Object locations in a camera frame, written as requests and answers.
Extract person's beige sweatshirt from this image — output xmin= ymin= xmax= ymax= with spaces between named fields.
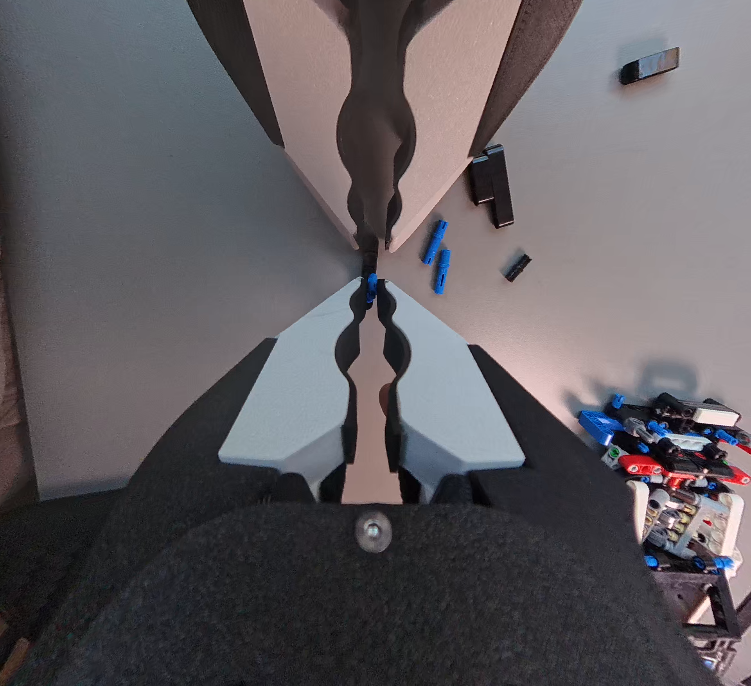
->
xmin=0 ymin=228 xmax=39 ymax=511

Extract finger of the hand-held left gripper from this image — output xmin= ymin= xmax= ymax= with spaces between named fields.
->
xmin=384 ymin=0 xmax=524 ymax=254
xmin=238 ymin=0 xmax=361 ymax=251

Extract person's dark trousers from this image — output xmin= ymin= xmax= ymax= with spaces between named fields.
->
xmin=0 ymin=487 xmax=130 ymax=640

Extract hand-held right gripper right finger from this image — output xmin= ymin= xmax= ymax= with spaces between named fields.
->
xmin=375 ymin=279 xmax=527 ymax=491

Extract black slope brick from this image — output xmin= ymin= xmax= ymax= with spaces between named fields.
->
xmin=469 ymin=153 xmax=495 ymax=207
xmin=619 ymin=47 xmax=681 ymax=86
xmin=484 ymin=144 xmax=516 ymax=229

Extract brick-built toy race car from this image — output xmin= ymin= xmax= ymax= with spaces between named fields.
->
xmin=578 ymin=390 xmax=751 ymax=675

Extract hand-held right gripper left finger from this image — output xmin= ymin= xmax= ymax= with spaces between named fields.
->
xmin=217 ymin=277 xmax=361 ymax=503

